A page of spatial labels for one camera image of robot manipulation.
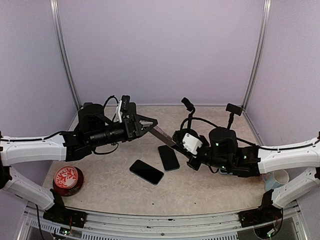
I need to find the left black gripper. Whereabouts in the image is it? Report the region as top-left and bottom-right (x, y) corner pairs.
(88, 113), (158, 148)

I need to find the clear case phone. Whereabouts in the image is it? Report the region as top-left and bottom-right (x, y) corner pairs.
(149, 126), (191, 158)

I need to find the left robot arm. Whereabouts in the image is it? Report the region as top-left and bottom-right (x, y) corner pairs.
(0, 101), (158, 223)

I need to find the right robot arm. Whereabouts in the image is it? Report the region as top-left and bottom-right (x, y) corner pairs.
(172, 127), (320, 222)

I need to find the black gooseneck phone stand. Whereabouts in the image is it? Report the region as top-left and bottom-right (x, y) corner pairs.
(180, 97), (197, 133)

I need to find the teal phone lying diagonal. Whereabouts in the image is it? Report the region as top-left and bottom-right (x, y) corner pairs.
(129, 159), (164, 186)

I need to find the light blue case phone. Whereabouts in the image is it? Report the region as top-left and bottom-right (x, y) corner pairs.
(219, 169), (232, 175)

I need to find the black clamp phone stand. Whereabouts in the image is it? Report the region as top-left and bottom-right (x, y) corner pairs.
(225, 103), (243, 130)

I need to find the red patterned round tin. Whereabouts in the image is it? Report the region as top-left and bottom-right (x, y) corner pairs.
(52, 166), (84, 197)

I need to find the light blue mug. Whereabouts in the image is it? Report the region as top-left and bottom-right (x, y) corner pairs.
(262, 169), (290, 192)

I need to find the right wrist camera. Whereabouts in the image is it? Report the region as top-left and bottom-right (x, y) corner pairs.
(182, 133), (203, 156)

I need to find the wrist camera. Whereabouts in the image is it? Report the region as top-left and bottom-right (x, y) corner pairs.
(114, 95), (131, 123)
(182, 133), (203, 156)

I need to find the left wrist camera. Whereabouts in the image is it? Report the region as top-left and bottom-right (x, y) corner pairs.
(114, 95), (131, 123)

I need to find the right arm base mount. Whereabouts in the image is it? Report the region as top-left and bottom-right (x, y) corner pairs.
(238, 206), (283, 228)

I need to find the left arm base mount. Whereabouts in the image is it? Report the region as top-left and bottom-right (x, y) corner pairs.
(43, 204), (87, 228)

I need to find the left aluminium frame post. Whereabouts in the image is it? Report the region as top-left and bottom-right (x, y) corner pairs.
(49, 0), (82, 110)

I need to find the aluminium frame post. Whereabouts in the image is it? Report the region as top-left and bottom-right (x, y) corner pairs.
(49, 0), (82, 110)
(242, 0), (272, 111)

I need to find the aluminium front rail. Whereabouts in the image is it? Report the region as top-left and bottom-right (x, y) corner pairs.
(23, 199), (308, 240)

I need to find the right aluminium frame post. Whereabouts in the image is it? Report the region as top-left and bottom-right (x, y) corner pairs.
(242, 0), (272, 111)

